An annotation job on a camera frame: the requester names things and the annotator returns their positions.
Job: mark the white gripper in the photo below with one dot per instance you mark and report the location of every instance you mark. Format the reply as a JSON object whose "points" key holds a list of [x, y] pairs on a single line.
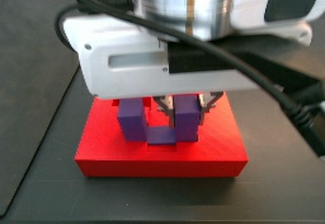
{"points": [[123, 61]]}

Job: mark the purple U-shaped block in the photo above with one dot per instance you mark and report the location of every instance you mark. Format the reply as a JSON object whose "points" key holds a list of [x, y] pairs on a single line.
{"points": [[136, 129]]}

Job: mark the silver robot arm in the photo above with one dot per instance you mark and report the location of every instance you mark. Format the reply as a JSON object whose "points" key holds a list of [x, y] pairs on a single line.
{"points": [[191, 16]]}

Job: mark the red board with cutouts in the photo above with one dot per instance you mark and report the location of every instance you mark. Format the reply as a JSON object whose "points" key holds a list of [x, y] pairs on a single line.
{"points": [[106, 155]]}

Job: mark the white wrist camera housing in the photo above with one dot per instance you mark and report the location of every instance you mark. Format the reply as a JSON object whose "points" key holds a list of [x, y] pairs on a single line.
{"points": [[282, 18]]}

